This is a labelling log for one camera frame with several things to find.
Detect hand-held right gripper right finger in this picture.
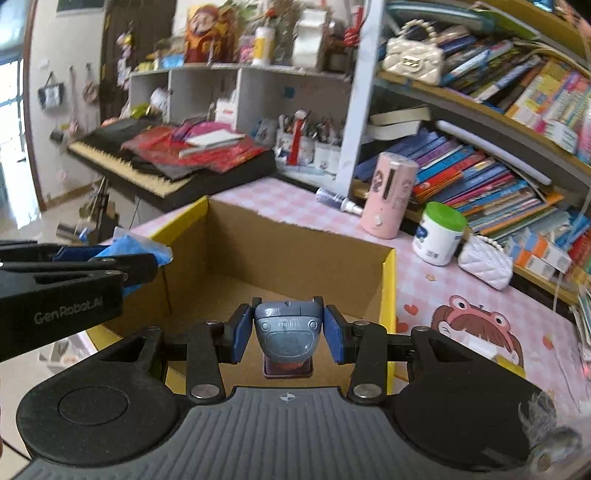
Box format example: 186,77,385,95
323,304,468,403

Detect blue cloth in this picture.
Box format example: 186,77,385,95
78,225,174,298

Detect wooden bookshelf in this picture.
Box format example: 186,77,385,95
339,0,591,306

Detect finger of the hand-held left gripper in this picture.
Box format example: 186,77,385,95
0,252,159,302
0,241,110,264

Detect small spray bottle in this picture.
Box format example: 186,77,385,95
315,187,365,217

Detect white pen holder with pens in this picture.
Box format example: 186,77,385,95
276,111,315,165
314,119,343,169

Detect black and white hanging bag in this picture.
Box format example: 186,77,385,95
38,71,66,112

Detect grey fluffy tuft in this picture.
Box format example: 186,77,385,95
517,392,583,472

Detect white quilted purse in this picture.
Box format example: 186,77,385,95
458,233,515,291

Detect row of leaning storybooks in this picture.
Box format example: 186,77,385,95
355,129,567,232

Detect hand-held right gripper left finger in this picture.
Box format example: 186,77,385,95
108,304,256,408

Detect black electronic keyboard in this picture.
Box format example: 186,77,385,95
67,117,278,201

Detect dark wooden door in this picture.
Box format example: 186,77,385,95
99,0,179,126

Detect grey-blue plastic toy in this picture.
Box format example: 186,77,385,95
253,299,324,379

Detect cream handbag with pearl handle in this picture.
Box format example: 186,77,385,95
384,21,447,86

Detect red fabric pile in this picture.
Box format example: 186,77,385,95
121,122,269,173

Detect metal keyboard stand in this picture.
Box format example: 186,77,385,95
55,178,117,246

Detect pink checkered tablecloth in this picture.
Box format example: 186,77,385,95
76,178,591,418

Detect thick cream book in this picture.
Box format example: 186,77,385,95
369,105,433,140

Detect row of colourful workbooks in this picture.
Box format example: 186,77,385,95
438,39,591,163

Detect white cable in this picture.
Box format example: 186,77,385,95
551,194,591,315

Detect white rolled paper tube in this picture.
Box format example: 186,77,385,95
436,120,553,186

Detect stack of loose papers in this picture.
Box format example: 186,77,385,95
571,277,591,348

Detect white cubby shelf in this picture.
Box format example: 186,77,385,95
128,64,354,139

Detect white notebook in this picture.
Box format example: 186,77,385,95
178,129,247,158

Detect white paper holder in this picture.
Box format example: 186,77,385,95
293,9,330,70

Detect pink cylindrical humidifier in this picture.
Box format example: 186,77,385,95
361,152,419,240

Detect white jar with green lid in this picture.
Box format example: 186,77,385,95
412,202,468,267

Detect white and yellow bottle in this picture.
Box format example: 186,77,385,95
252,26,277,66

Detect yellow cardboard box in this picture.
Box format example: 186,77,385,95
90,195,398,398

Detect orange and white boxes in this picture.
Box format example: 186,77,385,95
512,231,574,282

